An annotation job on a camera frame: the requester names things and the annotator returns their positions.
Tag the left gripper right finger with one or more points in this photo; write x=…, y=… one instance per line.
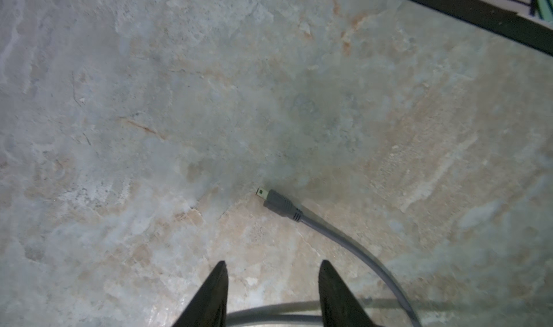
x=339, y=307

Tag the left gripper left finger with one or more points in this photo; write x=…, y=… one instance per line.
x=208, y=308

